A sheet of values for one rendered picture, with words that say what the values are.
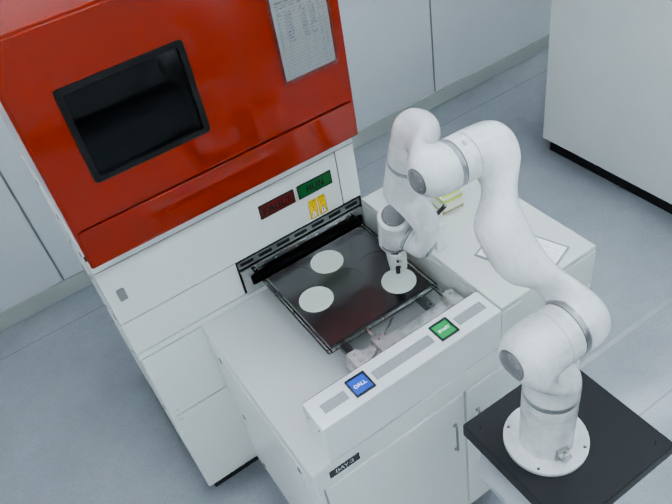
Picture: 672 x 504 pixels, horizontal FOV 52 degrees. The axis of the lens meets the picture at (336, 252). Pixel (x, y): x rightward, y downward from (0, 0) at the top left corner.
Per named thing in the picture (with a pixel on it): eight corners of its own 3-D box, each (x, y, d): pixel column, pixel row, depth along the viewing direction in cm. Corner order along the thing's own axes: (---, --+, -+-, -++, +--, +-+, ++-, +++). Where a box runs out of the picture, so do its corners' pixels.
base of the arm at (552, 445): (607, 455, 152) (618, 406, 140) (533, 490, 148) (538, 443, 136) (556, 392, 166) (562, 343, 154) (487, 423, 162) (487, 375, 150)
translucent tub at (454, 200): (429, 205, 208) (428, 187, 203) (449, 195, 210) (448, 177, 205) (444, 218, 202) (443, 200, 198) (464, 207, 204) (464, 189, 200)
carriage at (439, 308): (346, 369, 181) (344, 362, 179) (451, 301, 193) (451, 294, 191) (363, 388, 176) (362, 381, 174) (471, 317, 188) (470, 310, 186)
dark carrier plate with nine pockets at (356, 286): (268, 279, 205) (267, 277, 205) (361, 226, 216) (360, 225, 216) (330, 347, 182) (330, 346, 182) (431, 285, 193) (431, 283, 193)
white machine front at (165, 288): (137, 355, 200) (82, 257, 173) (362, 228, 227) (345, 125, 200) (140, 362, 198) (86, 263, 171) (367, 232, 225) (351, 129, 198)
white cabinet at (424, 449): (261, 467, 260) (200, 328, 205) (455, 338, 292) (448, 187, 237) (357, 611, 218) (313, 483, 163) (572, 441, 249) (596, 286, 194)
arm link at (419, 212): (461, 171, 151) (439, 245, 177) (400, 138, 156) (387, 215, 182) (441, 197, 147) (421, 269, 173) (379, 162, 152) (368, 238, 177)
